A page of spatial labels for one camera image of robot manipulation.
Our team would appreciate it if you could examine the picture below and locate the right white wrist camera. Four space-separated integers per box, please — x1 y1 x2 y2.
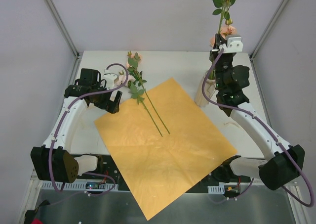
219 35 243 53

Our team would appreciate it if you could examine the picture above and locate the left controller board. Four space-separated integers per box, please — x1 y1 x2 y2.
85 182 119 192

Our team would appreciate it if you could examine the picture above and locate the right aluminium frame post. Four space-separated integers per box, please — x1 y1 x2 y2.
249 0 290 61

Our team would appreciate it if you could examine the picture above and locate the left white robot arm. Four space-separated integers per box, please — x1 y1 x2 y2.
30 68 122 183

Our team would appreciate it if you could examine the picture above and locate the right controller board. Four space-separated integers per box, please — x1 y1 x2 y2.
207 184 240 195

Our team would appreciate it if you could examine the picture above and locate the pink flower stem three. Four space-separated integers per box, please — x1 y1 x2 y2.
117 69 164 137

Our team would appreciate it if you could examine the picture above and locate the red object bottom left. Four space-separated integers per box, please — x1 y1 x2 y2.
31 218 43 224

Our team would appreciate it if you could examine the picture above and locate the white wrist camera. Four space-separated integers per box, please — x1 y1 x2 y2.
102 70 119 90
219 35 243 53

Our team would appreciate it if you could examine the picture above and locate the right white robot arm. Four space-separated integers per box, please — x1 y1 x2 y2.
210 34 305 190

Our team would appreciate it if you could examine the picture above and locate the controller board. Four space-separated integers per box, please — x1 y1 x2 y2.
85 182 119 192
207 184 240 195

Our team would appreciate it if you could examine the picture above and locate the pink flower stem two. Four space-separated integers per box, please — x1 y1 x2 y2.
207 0 244 49

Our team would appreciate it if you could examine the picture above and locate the pink flower stem four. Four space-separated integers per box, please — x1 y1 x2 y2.
127 51 171 137

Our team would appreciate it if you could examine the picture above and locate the cream printed ribbon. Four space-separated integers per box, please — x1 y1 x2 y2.
223 122 240 128

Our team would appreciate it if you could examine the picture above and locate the aluminium frame post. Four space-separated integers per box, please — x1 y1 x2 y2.
249 0 290 61
44 0 80 59

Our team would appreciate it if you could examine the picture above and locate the orange wrapping paper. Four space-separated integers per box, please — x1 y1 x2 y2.
94 78 237 220

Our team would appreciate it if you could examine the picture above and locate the white ribbed ceramic vase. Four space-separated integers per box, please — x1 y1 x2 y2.
194 70 218 108

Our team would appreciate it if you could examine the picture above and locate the pink flower stem one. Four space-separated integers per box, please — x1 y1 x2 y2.
218 18 237 39

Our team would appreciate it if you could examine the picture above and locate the left aluminium frame post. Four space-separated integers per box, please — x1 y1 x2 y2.
44 0 80 59

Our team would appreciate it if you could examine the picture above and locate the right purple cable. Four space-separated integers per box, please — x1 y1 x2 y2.
201 48 312 207

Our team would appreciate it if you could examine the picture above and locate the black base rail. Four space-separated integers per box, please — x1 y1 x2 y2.
77 155 251 196

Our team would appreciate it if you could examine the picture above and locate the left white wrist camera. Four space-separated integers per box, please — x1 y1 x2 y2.
102 70 119 90

